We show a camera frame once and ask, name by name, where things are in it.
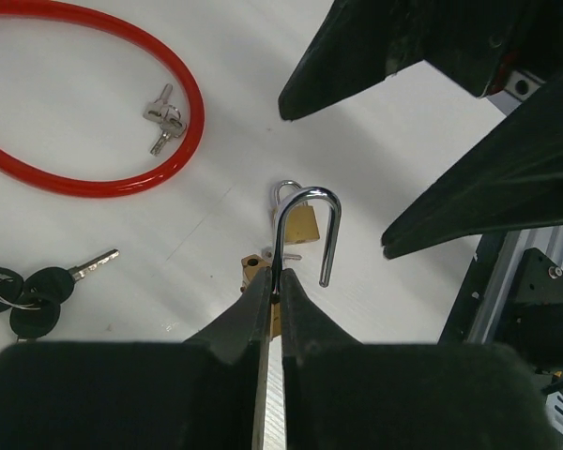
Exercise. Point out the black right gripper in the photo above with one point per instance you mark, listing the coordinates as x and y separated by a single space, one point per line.
535 42

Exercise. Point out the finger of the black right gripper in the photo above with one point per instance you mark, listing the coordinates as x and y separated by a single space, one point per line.
511 180
360 43

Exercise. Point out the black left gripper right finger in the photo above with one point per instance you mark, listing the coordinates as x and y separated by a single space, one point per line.
341 393

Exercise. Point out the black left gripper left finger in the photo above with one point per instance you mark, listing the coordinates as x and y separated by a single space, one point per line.
206 392

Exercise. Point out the black-headed key bunch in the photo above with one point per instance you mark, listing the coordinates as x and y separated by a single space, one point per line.
34 303

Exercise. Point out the silver cable lock keys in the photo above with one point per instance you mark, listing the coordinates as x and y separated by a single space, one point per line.
167 116

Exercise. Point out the red cable lock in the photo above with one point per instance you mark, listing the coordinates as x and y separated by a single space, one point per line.
98 140

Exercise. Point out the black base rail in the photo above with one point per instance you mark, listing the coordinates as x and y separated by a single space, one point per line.
512 294

